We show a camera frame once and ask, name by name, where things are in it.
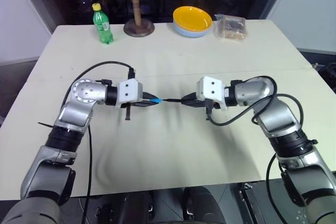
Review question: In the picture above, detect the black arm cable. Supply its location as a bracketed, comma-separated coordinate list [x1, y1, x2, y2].
[59, 61, 137, 224]
[205, 77, 306, 224]

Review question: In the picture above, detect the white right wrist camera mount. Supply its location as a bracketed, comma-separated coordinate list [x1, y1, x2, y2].
[196, 76, 226, 111]

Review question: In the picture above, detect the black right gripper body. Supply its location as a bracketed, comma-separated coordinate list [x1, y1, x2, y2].
[193, 91, 223, 110]

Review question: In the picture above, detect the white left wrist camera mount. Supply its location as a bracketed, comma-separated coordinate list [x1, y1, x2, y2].
[117, 78, 144, 105]

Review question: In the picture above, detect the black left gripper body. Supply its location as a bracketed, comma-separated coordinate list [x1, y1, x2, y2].
[120, 91, 148, 122]

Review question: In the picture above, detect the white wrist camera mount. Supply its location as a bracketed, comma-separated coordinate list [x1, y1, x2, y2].
[117, 78, 144, 105]
[196, 76, 226, 111]

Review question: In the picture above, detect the black bag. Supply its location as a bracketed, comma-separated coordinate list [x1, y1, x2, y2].
[310, 62, 336, 91]

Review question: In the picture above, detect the wooden mushroom-shaped stand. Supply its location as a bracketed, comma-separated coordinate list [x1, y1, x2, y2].
[117, 0, 156, 38]

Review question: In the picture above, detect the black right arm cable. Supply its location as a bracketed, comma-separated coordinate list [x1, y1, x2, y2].
[205, 77, 306, 224]

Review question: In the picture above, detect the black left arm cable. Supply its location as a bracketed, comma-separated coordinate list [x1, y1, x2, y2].
[59, 61, 137, 224]

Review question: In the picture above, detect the light blue bowl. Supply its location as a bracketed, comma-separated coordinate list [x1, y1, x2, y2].
[172, 19, 213, 39]

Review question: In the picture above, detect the yellow bowl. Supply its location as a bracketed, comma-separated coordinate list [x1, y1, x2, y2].
[172, 6, 214, 32]

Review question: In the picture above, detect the clear plastic snack bag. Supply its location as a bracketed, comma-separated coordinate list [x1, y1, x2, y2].
[213, 13, 249, 42]

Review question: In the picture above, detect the green bottle with yellow cap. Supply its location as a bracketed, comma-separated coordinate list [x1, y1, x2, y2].
[91, 3, 115, 45]

